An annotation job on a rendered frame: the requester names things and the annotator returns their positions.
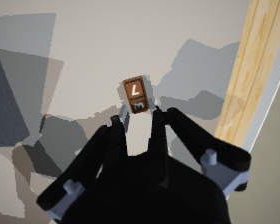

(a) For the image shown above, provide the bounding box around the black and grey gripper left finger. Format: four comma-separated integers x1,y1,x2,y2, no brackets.
36,105,130,224

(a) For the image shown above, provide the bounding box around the brown cube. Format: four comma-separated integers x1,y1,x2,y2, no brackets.
130,95,147,114
125,79,144,99

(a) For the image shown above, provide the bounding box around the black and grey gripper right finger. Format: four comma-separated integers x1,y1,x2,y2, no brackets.
143,98,251,198

